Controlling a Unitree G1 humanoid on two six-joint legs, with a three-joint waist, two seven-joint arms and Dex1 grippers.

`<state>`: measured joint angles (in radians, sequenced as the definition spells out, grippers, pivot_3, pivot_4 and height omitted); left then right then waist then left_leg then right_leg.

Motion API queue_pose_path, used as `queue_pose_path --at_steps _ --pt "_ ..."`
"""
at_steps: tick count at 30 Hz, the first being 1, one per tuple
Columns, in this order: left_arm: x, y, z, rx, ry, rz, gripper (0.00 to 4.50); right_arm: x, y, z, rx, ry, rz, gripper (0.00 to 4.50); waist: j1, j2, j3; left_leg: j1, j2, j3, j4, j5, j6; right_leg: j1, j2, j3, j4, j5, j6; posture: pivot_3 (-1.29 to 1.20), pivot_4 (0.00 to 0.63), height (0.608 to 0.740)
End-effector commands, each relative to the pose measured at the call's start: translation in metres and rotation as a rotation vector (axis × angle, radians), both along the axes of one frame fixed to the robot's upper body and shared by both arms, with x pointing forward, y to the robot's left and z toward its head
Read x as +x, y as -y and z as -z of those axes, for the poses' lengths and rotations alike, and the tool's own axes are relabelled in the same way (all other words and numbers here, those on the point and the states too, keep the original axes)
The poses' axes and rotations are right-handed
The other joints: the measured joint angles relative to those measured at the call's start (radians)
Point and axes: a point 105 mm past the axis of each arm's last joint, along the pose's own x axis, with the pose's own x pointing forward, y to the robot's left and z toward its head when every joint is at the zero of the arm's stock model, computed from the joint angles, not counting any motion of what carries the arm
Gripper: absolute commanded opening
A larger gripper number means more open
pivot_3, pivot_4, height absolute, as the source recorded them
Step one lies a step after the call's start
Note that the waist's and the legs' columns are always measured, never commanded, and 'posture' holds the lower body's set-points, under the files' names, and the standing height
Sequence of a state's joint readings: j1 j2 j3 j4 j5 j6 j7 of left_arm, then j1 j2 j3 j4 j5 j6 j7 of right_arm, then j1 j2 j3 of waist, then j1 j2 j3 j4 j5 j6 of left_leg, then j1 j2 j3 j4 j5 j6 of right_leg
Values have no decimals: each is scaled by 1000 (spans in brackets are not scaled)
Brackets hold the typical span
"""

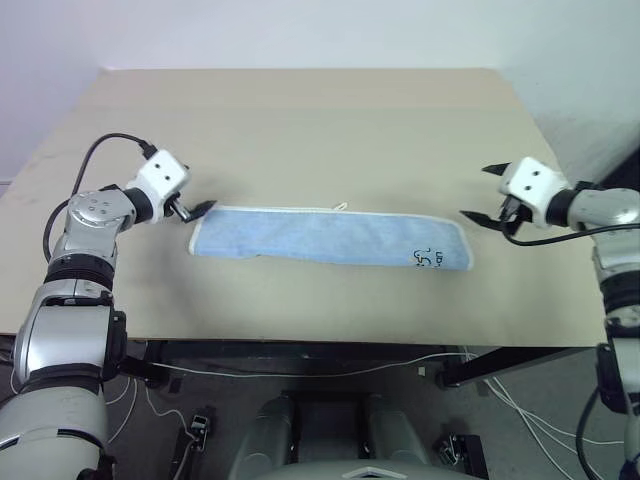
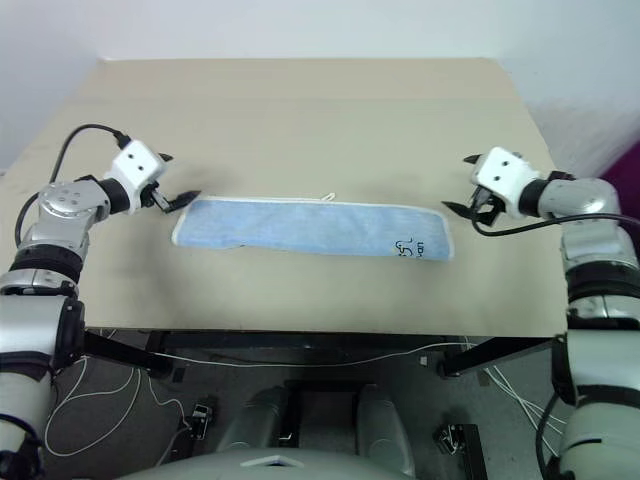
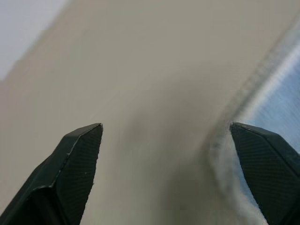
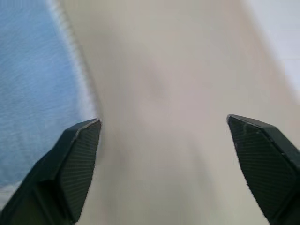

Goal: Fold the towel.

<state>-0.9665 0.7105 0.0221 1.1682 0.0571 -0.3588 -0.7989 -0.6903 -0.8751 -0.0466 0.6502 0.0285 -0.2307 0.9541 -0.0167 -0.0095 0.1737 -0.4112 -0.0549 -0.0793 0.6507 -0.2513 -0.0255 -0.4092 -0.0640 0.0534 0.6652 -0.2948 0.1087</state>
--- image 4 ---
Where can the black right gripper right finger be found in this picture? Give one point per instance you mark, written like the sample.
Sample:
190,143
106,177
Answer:
264,168

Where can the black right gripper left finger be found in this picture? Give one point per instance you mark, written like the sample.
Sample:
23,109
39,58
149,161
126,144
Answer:
58,173

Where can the light blue towel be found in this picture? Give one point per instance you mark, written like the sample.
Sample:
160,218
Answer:
32,89

